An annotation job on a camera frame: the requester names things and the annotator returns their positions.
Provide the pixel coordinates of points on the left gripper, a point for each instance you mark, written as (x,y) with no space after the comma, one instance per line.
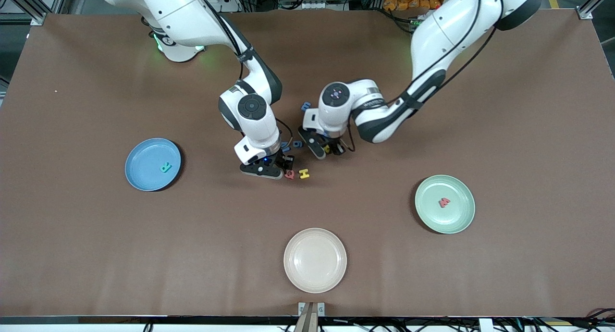
(336,146)

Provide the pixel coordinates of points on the yellow uppercase letter H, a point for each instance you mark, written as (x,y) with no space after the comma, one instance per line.
(304,174)

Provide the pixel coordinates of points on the beige plate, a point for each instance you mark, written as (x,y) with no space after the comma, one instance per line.
(314,260)

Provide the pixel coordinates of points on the blue plate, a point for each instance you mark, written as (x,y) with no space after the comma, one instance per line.
(144,168)

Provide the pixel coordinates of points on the red lowercase letter w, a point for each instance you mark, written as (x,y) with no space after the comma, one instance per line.
(444,202)

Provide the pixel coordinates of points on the metal table edge bracket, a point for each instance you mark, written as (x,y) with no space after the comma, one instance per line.
(311,313)

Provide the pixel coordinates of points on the aluminium frame post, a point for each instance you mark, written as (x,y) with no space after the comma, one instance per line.
(584,12)
(38,18)

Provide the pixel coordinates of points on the blue uppercase letter W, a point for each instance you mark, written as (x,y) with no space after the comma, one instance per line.
(286,148)

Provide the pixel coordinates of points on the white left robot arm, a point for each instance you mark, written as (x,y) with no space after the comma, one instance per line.
(447,29)

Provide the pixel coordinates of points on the green plate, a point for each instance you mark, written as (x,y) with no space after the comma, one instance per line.
(456,216)

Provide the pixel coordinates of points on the blue lowercase letter m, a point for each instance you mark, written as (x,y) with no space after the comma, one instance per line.
(306,106)

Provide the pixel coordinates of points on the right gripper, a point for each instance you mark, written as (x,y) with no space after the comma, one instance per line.
(284,159)

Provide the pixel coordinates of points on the red uppercase letter Q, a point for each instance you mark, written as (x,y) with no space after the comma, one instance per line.
(290,176)

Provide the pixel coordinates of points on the green uppercase letter R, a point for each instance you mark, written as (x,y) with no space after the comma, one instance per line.
(166,168)

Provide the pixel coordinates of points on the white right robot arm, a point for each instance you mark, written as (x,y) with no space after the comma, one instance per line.
(182,15)

